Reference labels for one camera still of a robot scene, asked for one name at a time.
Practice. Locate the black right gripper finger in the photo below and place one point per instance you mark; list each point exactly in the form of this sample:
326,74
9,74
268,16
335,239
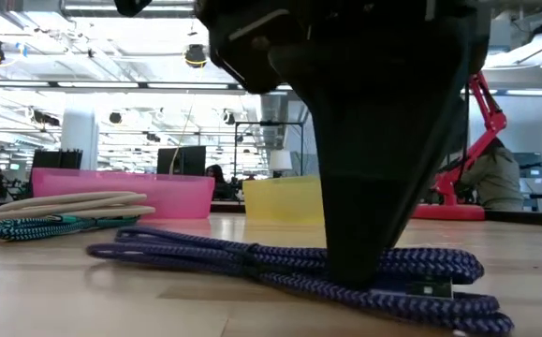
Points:
369,164

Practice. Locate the yellow translucent plastic bin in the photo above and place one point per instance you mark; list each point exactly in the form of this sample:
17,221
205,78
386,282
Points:
280,199

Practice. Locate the white lampshade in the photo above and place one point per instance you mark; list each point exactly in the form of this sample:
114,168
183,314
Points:
281,160

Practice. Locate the red desk lamp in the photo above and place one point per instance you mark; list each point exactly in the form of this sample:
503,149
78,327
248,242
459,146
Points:
448,213

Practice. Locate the grey monitor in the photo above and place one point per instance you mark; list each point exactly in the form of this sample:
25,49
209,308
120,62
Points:
528,165

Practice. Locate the black monitor back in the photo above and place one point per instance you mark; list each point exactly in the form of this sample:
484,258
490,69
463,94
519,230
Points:
186,161

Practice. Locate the red translucent plastic bin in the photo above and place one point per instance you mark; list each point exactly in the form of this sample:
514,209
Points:
177,196

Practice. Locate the white round column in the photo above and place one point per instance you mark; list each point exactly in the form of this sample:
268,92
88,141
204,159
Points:
79,140

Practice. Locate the black equipment boxes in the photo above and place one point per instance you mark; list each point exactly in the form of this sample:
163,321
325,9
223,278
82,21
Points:
57,159

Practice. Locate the silver ventilation duct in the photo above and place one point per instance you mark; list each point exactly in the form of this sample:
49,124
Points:
274,117

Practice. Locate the black metal stand frame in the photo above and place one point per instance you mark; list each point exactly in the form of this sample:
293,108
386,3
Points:
268,123

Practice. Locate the black aluminium table frame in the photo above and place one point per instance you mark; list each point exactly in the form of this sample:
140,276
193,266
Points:
532,217

